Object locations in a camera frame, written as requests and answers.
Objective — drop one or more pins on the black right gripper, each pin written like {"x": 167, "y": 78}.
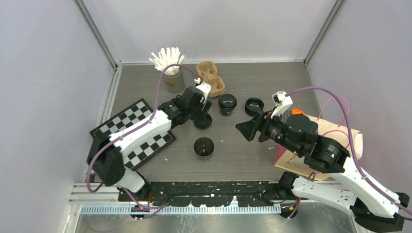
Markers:
{"x": 248, "y": 128}

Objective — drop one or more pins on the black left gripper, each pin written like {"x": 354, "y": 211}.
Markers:
{"x": 203, "y": 109}

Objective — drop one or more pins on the black coffee lid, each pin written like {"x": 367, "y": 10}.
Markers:
{"x": 204, "y": 123}
{"x": 227, "y": 101}

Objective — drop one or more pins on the brown cardboard cup carrier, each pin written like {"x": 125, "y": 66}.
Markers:
{"x": 208, "y": 73}

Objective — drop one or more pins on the single black coffee cup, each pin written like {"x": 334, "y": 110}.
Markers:
{"x": 226, "y": 111}

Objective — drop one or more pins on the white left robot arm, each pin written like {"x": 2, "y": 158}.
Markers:
{"x": 107, "y": 152}

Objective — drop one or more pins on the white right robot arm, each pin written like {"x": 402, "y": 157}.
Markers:
{"x": 374, "y": 208}

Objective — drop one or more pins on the grey straw holder cup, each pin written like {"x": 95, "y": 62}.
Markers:
{"x": 175, "y": 83}

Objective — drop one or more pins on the orange small object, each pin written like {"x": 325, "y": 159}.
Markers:
{"x": 297, "y": 112}

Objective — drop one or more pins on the white paper straws bundle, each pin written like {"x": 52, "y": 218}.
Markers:
{"x": 167, "y": 56}

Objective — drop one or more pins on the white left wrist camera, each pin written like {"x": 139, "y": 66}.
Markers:
{"x": 204, "y": 87}

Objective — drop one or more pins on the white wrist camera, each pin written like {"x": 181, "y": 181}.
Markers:
{"x": 282, "y": 102}
{"x": 204, "y": 87}

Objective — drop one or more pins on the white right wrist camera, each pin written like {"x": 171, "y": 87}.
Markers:
{"x": 282, "y": 102}

